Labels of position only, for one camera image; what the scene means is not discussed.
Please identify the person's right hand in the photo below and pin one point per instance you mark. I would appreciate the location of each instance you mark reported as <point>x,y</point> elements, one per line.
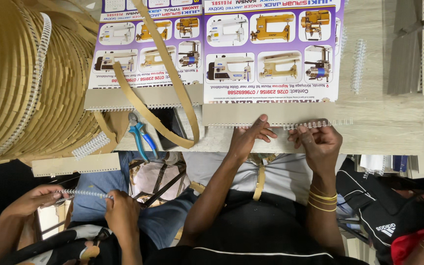
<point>322,147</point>

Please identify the person's left hand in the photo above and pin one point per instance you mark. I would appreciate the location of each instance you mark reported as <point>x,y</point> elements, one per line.
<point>245,145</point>

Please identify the purple sewing machine calendar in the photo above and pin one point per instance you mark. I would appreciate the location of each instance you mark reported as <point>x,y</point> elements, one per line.
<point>271,55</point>
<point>123,55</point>

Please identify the short tan strip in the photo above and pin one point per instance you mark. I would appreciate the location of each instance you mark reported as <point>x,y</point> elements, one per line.
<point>259,182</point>

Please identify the gold wrist bangles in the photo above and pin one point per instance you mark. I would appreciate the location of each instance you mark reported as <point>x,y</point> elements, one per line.
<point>322,198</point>

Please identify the black phone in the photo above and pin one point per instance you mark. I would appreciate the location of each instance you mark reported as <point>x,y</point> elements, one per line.
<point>168,123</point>

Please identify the black bag with white logo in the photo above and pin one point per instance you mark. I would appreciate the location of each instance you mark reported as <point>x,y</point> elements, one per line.
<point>377,213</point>

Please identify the loose tan cardboard strip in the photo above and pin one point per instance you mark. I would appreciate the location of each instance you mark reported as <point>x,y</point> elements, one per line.
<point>175,84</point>

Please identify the stack of grey cardboard sheets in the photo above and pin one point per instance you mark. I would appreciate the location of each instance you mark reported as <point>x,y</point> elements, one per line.
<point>405,48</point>

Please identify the punched grey cardboard strip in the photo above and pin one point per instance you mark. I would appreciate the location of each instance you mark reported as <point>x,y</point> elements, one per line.
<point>75,164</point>

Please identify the large coil of tan strips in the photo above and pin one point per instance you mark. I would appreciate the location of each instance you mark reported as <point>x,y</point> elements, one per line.
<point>13,81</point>

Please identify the dark metal stool frame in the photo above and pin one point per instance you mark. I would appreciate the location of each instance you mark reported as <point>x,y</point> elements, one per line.
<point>160,187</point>

